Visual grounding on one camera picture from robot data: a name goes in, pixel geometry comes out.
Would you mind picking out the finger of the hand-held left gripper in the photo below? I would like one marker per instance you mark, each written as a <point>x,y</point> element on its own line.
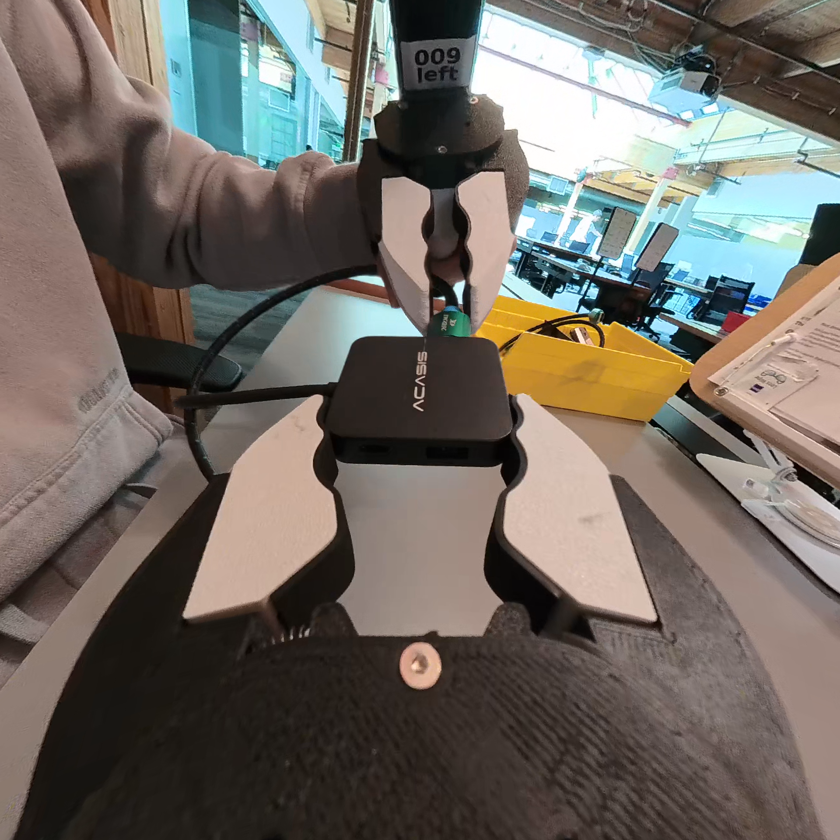
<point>491,249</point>
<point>403,249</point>

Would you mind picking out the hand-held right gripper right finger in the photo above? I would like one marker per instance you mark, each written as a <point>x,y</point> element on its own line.
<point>571,525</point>

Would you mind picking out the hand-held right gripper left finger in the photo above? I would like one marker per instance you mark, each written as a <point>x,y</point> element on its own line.
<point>269,512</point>

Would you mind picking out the silver adapter hub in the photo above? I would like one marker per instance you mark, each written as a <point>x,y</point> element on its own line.
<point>584,336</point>

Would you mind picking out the yellow plastic bin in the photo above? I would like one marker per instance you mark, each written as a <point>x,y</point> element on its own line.
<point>590,387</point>

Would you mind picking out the black adapter hub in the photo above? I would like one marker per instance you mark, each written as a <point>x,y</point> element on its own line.
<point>420,394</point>

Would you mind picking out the person's left forearm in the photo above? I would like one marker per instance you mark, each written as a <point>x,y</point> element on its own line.
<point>275,216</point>

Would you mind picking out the beige desk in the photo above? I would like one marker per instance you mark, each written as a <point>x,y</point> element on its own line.
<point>774,630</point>

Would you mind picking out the person's left hand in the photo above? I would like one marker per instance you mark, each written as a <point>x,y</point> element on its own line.
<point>445,268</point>

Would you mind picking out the white board on stand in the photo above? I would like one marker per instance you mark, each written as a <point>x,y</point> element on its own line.
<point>617,233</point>
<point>656,248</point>

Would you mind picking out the black chair armrest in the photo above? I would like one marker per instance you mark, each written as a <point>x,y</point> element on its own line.
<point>177,364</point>

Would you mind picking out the white stand base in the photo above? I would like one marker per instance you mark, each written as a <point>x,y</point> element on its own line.
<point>774,512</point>

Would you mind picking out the wooden document stand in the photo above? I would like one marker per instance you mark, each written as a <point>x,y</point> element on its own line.
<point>735,367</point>

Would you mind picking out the black office chair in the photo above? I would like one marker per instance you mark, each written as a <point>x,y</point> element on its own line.
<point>732,298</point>

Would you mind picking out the ceiling projector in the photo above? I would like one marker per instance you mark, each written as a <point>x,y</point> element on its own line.
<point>686,82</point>

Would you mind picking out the printed paper sheet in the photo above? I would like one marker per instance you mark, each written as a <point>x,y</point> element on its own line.
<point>807,367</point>

